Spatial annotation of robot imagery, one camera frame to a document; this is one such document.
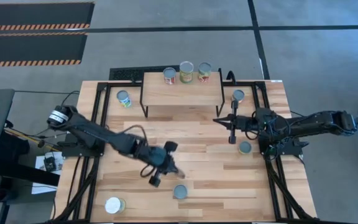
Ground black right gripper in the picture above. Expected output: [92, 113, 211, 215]
[213, 99, 260, 145]

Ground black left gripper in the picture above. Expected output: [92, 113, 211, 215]
[135, 140, 186, 188]

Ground short squat tin can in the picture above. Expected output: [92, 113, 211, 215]
[173, 184, 188, 200]

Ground can orange green label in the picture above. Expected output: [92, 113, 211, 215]
[231, 89, 246, 104]

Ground tall can yellow-green label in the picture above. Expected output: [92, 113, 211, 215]
[179, 60, 195, 84]

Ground can blue white green label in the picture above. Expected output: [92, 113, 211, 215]
[116, 90, 132, 108]

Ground wooden shelf black metal legs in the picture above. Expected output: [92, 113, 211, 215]
[139, 67, 226, 119]

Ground short can yellow label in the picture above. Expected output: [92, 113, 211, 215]
[238, 141, 253, 155]

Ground mixed vegetables can white label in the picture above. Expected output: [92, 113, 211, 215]
[197, 62, 213, 83]

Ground white-lidded can yellow-green label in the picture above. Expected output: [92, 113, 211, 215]
[104, 196, 126, 215]

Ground can with red label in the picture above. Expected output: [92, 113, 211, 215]
[162, 67, 177, 85]

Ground black floor tape strip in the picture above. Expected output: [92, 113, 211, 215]
[247, 0, 271, 80]

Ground black perforated floor mat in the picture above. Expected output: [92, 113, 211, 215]
[108, 65, 180, 82]

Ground small black device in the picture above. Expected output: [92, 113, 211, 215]
[43, 156, 57, 172]

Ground white paper sheet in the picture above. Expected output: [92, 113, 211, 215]
[30, 154, 65, 195]

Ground black mat orange hazard stripes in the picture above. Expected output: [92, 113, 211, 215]
[0, 1, 96, 32]
[0, 32, 88, 68]

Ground black curved cable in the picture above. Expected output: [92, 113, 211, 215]
[226, 70, 237, 85]

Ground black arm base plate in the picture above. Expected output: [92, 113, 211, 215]
[57, 133, 106, 158]
[258, 136, 310, 158]

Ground black aluminium table frame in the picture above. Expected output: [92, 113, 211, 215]
[50, 80, 319, 224]

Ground black desk leg frame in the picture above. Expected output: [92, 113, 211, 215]
[0, 130, 61, 187]

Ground black floor cable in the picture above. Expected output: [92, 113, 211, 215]
[13, 89, 81, 108]

